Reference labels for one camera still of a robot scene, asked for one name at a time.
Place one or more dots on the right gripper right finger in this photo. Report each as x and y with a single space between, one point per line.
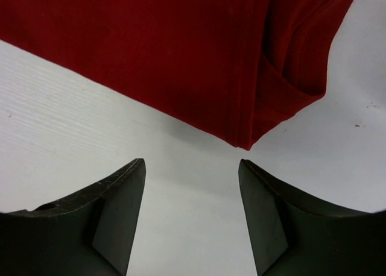
294 233

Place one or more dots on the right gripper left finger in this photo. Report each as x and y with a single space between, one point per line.
89 232

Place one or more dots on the red t shirt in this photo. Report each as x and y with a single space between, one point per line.
232 68

